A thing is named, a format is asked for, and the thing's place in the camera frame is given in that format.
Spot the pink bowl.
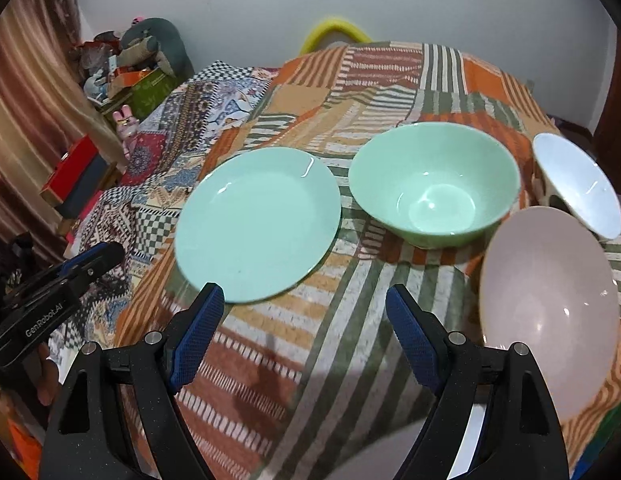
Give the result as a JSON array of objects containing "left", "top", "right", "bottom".
[{"left": 479, "top": 207, "right": 620, "bottom": 422}]

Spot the mint green plate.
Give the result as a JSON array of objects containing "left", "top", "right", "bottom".
[{"left": 175, "top": 148, "right": 341, "bottom": 304}]

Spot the orange sleeve forearm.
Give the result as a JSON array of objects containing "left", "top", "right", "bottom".
[{"left": 6, "top": 396, "right": 42, "bottom": 480}]

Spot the person's left hand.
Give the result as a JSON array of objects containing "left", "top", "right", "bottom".
[{"left": 35, "top": 344, "right": 61, "bottom": 406}]

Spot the red and blue box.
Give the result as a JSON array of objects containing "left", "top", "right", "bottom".
[{"left": 39, "top": 136, "right": 110, "bottom": 219}]

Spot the pink bunny toy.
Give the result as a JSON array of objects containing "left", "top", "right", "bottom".
[{"left": 112, "top": 104, "right": 139, "bottom": 159}]

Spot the striped brown curtain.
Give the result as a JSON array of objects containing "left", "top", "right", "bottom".
[{"left": 0, "top": 0, "right": 125, "bottom": 262}]

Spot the patterned patchwork blanket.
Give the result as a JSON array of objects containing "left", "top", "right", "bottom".
[{"left": 49, "top": 61, "right": 278, "bottom": 366}]

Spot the green cardboard box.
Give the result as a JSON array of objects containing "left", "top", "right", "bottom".
[{"left": 99, "top": 68, "right": 184, "bottom": 125}]

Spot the white spotted bowl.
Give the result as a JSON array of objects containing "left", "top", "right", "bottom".
[{"left": 532, "top": 132, "right": 621, "bottom": 240}]

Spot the mint green bowl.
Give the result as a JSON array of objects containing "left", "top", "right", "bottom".
[{"left": 349, "top": 122, "right": 521, "bottom": 249}]

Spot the grey plush toy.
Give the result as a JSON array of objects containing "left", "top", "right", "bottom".
[{"left": 117, "top": 18, "right": 194, "bottom": 78}]

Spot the yellow chair back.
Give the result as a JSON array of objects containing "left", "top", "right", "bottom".
[{"left": 300, "top": 16, "right": 371, "bottom": 55}]

